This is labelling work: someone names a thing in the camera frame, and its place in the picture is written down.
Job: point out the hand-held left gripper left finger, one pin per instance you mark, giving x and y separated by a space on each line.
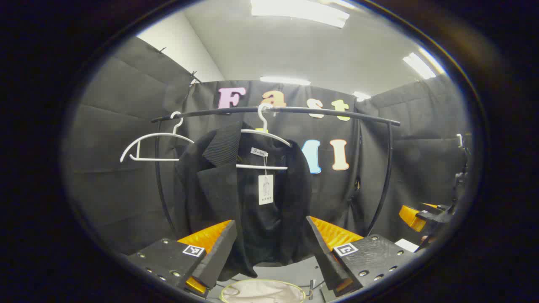
219 256

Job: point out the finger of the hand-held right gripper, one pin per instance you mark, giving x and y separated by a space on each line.
431 205
410 216

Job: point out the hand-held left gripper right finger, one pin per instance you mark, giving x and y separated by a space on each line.
326 252

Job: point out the round laundry hamper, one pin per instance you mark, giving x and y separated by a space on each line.
261 292

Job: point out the black jacket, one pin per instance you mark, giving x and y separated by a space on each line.
214 198

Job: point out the white clothes hanger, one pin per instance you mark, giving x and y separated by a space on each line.
160 134
252 166

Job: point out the black clothes rack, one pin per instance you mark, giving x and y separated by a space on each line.
294 110

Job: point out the black backdrop cloth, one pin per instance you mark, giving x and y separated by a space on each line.
126 126

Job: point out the large ceiling light panel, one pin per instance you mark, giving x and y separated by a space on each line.
299 12

